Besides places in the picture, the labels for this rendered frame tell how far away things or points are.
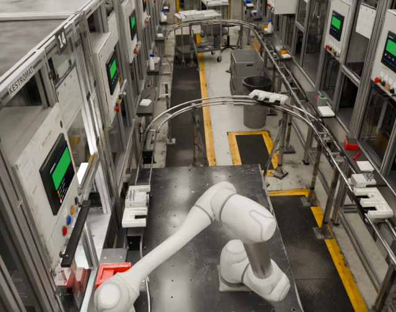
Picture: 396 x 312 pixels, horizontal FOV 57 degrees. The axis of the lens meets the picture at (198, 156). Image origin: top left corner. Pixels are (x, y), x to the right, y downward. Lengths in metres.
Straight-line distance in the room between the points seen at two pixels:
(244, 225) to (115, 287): 0.52
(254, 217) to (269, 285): 0.57
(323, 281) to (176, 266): 1.34
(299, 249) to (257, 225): 1.95
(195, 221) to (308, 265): 1.90
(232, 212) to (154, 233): 1.12
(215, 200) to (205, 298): 0.79
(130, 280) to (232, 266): 0.87
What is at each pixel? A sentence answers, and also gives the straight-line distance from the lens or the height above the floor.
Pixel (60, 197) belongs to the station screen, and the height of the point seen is 1.58.
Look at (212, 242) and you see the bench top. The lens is 2.38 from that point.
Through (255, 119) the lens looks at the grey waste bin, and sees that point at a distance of 4.89.
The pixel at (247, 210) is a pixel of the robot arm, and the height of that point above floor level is 1.48.
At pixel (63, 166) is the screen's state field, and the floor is 1.65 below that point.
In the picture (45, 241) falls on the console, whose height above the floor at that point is 1.51.
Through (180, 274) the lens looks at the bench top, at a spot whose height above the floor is 0.68.
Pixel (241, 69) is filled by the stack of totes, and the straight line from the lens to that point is 5.39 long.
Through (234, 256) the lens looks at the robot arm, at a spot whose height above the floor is 0.93.
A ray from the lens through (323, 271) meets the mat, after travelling 3.23.
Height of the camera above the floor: 2.42
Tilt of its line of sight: 33 degrees down
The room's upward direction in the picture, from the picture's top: 2 degrees counter-clockwise
